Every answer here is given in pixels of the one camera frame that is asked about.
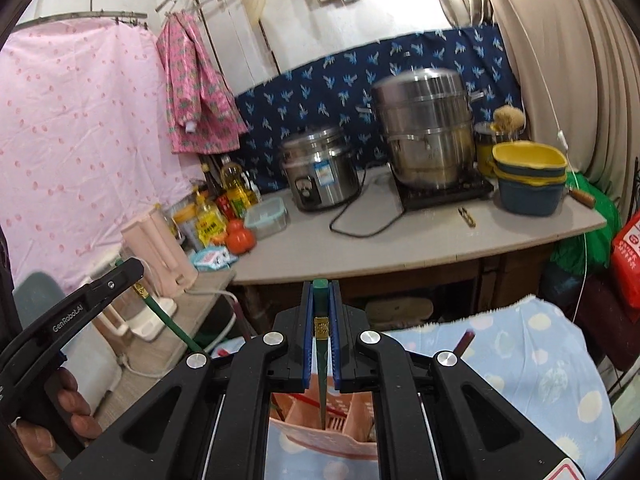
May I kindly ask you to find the steel rice cooker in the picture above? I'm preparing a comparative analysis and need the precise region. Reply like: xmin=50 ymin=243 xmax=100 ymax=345
xmin=279 ymin=127 xmax=360 ymax=212

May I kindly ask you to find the green chopstick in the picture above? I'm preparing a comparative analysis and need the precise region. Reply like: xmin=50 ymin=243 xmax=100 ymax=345
xmin=114 ymin=256 xmax=203 ymax=353
xmin=312 ymin=280 xmax=332 ymax=433

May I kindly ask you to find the grey wooden side shelf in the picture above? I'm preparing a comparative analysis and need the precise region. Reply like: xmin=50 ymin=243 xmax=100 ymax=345
xmin=95 ymin=265 xmax=237 ymax=433

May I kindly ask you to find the navy leaf print cloth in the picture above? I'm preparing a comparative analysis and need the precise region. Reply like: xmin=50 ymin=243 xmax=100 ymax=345
xmin=232 ymin=25 xmax=523 ymax=196

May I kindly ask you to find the pink electric kettle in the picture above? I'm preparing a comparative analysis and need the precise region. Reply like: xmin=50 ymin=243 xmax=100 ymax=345
xmin=121 ymin=210 xmax=198 ymax=297

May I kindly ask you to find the white glass jug appliance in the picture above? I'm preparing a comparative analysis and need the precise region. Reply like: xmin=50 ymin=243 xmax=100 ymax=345
xmin=92 ymin=250 xmax=178 ymax=343

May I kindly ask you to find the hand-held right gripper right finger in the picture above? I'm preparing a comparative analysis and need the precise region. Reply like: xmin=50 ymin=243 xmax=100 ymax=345
xmin=329 ymin=281 xmax=587 ymax=480

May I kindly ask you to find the tan loofah scrubber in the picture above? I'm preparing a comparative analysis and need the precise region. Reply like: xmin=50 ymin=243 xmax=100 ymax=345
xmin=492 ymin=105 xmax=526 ymax=134

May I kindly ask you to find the red tomato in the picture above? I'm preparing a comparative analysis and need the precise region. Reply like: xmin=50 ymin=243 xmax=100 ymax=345
xmin=225 ymin=220 xmax=257 ymax=255

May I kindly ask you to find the steel steamer pot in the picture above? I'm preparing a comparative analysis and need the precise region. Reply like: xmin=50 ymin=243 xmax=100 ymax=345
xmin=371 ymin=67 xmax=476 ymax=191

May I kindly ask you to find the yellow label seasoning bottle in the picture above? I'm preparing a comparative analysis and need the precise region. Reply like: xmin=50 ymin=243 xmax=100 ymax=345
xmin=192 ymin=192 xmax=228 ymax=249

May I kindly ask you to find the white power cable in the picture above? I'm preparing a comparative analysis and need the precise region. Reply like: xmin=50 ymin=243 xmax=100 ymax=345
xmin=117 ymin=285 xmax=242 ymax=376

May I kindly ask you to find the blue and yellow plastic basin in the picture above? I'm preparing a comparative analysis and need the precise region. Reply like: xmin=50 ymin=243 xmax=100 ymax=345
xmin=495 ymin=171 xmax=569 ymax=217
xmin=492 ymin=142 xmax=569 ymax=179

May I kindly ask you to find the wooden handled knife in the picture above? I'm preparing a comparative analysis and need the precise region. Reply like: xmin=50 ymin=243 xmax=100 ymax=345
xmin=565 ymin=185 xmax=597 ymax=208

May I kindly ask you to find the beige curtain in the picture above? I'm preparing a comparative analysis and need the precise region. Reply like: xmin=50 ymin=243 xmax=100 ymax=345
xmin=425 ymin=0 xmax=640 ymax=186

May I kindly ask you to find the green plastic bag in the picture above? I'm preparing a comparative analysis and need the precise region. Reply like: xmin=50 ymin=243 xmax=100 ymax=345
xmin=550 ymin=172 xmax=623 ymax=266

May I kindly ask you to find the small blue white packet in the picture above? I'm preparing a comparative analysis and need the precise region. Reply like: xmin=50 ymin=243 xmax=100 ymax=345
xmin=192 ymin=246 xmax=238 ymax=272

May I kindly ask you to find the pink perforated utensil basket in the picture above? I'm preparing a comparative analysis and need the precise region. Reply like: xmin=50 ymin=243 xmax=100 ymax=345
xmin=270 ymin=390 xmax=377 ymax=461

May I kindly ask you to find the metal curtain rail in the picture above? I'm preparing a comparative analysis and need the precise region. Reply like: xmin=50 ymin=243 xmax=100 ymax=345
xmin=15 ymin=10 xmax=149 ymax=32

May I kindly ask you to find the red plastic bag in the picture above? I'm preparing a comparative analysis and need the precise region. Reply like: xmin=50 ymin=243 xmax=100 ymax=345
xmin=610 ymin=210 xmax=640 ymax=306

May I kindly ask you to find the dark sauce bottle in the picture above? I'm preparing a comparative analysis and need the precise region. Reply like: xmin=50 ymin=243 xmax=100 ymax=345
xmin=200 ymin=162 xmax=222 ymax=197

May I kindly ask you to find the red chopstick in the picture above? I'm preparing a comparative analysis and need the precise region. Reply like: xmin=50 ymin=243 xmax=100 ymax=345
xmin=287 ymin=392 xmax=346 ymax=416

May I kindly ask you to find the pink dotted curtain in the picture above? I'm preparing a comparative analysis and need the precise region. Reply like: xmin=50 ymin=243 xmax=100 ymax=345
xmin=0 ymin=22 xmax=211 ymax=306

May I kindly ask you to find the white pull cord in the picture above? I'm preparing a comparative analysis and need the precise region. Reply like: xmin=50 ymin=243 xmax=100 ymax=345
xmin=500 ymin=0 xmax=590 ymax=323

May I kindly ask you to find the clear plastic food container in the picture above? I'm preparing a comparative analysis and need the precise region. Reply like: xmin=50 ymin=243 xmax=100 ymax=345
xmin=244 ymin=197 xmax=289 ymax=239

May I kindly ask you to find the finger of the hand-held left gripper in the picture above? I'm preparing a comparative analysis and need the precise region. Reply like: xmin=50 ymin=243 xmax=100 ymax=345
xmin=80 ymin=258 xmax=147 ymax=294

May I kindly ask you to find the grey kitchen countertop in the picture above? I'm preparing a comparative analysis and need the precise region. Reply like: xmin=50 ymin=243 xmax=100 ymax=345
xmin=232 ymin=167 xmax=608 ymax=286

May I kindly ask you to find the person's left hand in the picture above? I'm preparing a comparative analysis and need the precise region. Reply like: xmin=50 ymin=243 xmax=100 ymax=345
xmin=10 ymin=367 xmax=104 ymax=480

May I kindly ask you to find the orange lid jar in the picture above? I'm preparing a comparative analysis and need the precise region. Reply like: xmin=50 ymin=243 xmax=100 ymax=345
xmin=172 ymin=205 xmax=199 ymax=242

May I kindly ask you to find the yellow tin jar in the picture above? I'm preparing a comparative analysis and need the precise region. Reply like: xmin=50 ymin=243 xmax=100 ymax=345
xmin=475 ymin=122 xmax=501 ymax=177

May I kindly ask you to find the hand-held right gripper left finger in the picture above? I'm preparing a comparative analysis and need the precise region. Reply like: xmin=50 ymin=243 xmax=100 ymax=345
xmin=60 ymin=281 xmax=316 ymax=480

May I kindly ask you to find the blue dotted tablecloth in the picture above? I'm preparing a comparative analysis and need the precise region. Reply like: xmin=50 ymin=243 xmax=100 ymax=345
xmin=220 ymin=292 xmax=616 ymax=480

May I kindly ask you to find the cooking oil bottle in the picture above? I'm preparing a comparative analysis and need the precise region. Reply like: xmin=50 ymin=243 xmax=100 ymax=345
xmin=220 ymin=156 xmax=257 ymax=213

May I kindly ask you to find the pink patterned garment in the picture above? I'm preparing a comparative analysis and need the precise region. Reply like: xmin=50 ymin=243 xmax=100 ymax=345
xmin=156 ymin=10 xmax=249 ymax=155

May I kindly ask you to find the black power cable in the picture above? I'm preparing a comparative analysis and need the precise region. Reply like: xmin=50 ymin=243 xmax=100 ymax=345
xmin=329 ymin=167 xmax=407 ymax=237

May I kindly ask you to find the black induction cooker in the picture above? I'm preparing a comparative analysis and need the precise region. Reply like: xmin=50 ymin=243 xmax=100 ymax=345
xmin=397 ymin=170 xmax=495 ymax=212

